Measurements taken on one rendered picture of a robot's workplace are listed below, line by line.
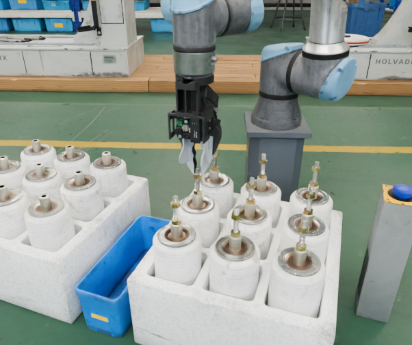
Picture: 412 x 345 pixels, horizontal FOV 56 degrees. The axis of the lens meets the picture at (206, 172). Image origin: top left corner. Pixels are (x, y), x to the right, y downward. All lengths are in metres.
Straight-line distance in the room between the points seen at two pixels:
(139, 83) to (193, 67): 1.92
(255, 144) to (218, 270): 0.53
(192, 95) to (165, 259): 0.31
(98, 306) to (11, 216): 0.28
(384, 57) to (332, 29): 1.76
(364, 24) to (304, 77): 4.11
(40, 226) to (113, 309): 0.23
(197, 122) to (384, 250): 0.47
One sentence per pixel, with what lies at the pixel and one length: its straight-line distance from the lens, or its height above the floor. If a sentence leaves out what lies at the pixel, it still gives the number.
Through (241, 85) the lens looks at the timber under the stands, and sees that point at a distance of 2.54.
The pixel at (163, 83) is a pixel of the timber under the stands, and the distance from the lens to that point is 2.56.
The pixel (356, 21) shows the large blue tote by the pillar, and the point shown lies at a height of 0.18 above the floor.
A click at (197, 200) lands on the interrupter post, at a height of 0.27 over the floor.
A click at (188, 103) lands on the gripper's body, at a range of 0.70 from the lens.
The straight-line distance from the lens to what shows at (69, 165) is 1.10.
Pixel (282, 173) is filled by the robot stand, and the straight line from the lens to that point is 1.19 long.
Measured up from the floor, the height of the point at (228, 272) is 0.23.
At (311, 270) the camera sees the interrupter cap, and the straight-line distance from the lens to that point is 0.71.
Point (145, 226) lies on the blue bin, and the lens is 1.08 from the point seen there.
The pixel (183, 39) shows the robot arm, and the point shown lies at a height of 0.61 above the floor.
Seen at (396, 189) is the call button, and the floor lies 0.33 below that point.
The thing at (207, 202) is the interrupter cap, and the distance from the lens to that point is 0.86.
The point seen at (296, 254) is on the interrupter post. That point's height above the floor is 0.27.
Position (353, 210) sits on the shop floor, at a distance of 1.38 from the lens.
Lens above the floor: 0.71
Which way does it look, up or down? 28 degrees down
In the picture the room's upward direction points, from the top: straight up
